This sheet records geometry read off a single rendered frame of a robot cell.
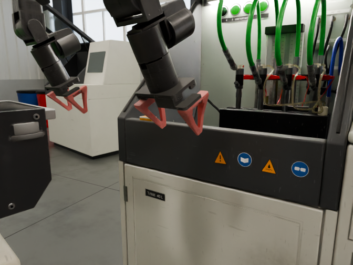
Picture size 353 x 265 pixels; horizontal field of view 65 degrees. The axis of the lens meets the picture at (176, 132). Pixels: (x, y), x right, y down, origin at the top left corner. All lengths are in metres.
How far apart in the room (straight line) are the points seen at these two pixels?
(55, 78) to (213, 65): 0.78
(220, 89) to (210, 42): 0.22
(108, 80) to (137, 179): 2.88
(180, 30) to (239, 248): 0.62
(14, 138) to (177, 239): 0.66
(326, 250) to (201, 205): 0.34
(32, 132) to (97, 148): 3.32
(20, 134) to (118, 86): 3.43
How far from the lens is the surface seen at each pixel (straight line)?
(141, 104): 0.54
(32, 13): 0.83
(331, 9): 1.25
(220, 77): 1.35
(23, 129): 0.48
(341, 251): 0.79
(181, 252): 1.00
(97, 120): 3.73
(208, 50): 1.39
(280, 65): 0.86
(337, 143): 0.70
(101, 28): 6.83
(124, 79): 3.93
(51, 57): 0.83
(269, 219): 0.80
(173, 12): 0.51
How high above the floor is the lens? 1.10
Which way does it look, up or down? 12 degrees down
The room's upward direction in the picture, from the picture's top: straight up
